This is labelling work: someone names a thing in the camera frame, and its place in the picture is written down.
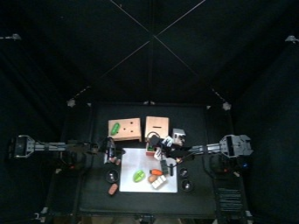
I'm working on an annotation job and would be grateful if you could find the grey white toy appliance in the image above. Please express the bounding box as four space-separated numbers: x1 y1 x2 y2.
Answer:
172 128 187 146

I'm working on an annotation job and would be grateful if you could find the green toy pea pod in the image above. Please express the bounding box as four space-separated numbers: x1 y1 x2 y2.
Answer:
109 122 121 136

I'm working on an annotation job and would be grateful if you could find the green toy vegetable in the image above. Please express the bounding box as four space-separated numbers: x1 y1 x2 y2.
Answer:
132 170 147 184

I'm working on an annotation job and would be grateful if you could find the black round bowl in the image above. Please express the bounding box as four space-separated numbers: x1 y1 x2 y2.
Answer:
105 170 120 184

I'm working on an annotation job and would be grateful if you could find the pink toy sausage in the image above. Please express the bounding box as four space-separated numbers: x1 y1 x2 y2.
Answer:
107 183 119 196

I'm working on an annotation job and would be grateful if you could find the white rice toy sushi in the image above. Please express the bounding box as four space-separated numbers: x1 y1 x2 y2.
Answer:
151 177 168 190

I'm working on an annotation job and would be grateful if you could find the red green toy block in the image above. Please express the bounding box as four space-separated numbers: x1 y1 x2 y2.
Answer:
144 143 156 157

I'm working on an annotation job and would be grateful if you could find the white cutting board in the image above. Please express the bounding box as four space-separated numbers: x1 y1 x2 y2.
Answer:
117 147 179 193

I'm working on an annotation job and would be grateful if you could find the white printed label sticker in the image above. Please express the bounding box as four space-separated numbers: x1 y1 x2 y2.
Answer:
216 187 243 212

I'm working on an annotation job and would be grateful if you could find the wooden box with holes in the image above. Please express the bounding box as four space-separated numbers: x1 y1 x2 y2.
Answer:
107 117 143 143

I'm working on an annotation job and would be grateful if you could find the wooden box with slot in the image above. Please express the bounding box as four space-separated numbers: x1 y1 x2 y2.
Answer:
144 115 171 141

